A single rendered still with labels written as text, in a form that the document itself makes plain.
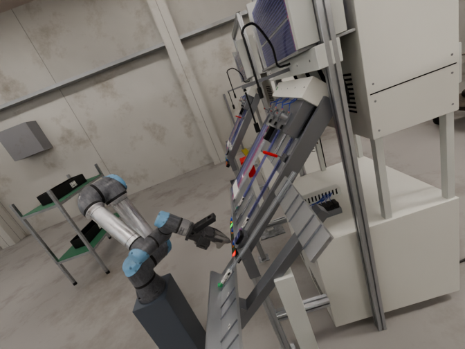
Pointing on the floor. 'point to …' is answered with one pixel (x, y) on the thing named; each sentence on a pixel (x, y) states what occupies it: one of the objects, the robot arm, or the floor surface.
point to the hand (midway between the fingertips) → (229, 239)
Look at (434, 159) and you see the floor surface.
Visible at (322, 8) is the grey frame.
